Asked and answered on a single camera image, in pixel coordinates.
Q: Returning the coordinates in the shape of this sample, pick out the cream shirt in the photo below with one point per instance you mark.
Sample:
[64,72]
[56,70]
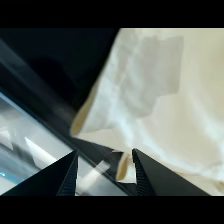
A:
[166,100]

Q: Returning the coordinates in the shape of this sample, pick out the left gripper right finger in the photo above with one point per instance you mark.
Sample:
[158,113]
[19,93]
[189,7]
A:
[163,180]

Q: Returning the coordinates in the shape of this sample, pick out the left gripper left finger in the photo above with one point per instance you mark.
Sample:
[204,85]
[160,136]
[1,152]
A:
[50,180]

